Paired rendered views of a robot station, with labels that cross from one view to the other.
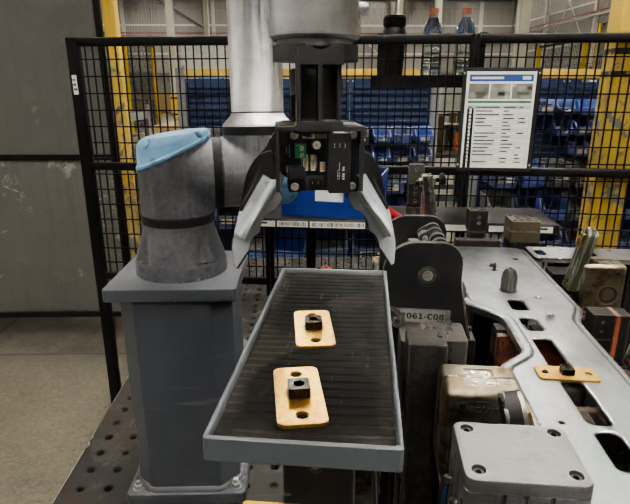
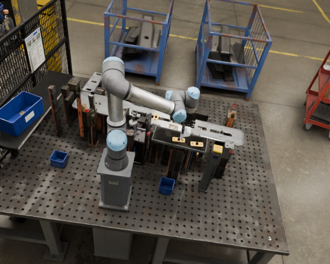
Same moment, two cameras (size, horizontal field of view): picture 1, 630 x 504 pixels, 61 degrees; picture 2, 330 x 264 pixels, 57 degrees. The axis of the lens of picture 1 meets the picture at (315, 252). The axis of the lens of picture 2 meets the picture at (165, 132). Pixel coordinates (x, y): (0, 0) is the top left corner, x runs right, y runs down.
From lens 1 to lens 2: 196 cm
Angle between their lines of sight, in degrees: 79
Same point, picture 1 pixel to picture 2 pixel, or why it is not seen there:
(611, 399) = (164, 116)
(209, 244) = not seen: hidden behind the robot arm
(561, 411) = (166, 123)
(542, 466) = (199, 130)
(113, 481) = (117, 216)
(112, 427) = (91, 219)
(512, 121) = (39, 47)
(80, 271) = not seen: outside the picture
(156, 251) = (125, 161)
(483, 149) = (35, 62)
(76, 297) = not seen: outside the picture
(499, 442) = (195, 131)
